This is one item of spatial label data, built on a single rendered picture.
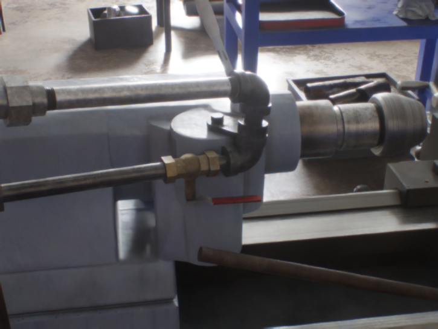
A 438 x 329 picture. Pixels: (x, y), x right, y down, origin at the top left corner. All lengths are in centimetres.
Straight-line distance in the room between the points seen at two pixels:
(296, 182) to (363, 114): 205
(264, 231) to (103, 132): 44
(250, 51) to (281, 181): 61
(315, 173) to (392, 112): 213
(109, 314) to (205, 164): 24
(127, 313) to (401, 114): 44
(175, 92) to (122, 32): 396
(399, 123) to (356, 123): 6
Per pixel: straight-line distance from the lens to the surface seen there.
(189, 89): 67
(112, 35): 461
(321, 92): 318
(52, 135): 80
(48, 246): 84
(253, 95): 70
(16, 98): 60
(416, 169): 130
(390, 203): 126
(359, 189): 161
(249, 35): 270
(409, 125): 92
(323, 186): 294
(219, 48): 80
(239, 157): 72
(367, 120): 91
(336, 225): 118
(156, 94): 65
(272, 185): 291
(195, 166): 70
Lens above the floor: 149
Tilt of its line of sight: 29 degrees down
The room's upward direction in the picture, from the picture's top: straight up
